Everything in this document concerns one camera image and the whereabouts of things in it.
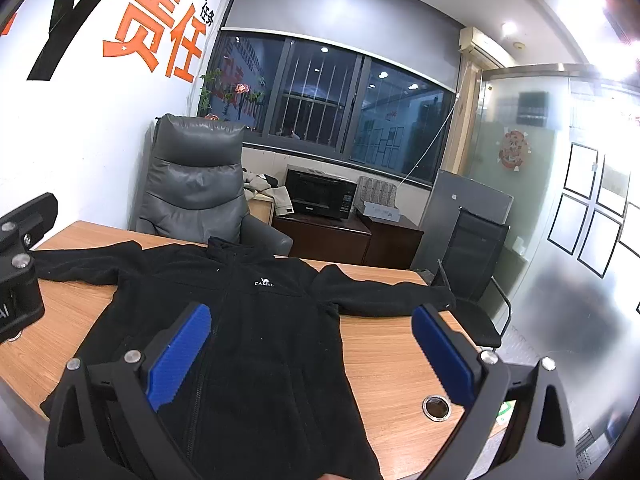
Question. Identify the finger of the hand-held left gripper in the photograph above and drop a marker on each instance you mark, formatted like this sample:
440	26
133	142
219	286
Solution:
27	220

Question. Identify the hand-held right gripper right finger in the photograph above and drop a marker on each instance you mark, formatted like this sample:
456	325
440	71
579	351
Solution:
442	355

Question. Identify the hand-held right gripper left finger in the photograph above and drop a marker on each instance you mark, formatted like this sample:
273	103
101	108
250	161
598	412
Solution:
180	355

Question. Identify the black fleece jacket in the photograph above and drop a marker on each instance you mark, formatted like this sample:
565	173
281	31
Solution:
270	340

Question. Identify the pile of light clothes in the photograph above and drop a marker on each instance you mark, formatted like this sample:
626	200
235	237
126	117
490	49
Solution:
270	190

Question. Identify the black mesh office chair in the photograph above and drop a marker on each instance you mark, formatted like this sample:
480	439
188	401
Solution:
475	255

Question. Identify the dark wooden cabinet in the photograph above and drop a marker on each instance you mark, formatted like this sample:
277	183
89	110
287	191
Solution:
320	240
395	247

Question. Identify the white flat box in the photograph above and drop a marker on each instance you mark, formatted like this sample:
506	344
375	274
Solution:
382	212

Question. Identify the grey metal board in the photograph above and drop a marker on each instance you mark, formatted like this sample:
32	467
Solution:
450	195

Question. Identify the light wooden side cabinet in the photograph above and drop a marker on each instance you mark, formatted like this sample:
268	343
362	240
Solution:
260	210

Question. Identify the grey leather office chair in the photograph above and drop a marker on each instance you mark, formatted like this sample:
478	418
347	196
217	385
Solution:
195	175

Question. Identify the grey patterned pack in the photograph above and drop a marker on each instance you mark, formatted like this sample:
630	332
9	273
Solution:
380	191

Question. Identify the black microwave oven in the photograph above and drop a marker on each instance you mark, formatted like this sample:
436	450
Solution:
317	195

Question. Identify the red paper decoration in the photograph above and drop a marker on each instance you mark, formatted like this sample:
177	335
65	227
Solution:
514	150

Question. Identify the green climbing plant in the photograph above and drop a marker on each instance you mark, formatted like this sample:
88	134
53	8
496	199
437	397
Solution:
207	90

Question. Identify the dark sign on glass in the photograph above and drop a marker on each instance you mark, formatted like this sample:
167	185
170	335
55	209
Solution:
532	109

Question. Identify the dark framed window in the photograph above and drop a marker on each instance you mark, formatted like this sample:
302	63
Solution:
325	100

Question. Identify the beige air conditioner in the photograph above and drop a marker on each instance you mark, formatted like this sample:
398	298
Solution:
482	45

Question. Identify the grey roller blind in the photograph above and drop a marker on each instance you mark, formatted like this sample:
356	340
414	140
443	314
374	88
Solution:
350	5

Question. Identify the black outlined picture frame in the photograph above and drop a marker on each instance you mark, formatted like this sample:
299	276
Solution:
565	170
597	185
581	255
550	230

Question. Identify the orange and black wall lettering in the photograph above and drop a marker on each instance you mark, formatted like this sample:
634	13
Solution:
150	30

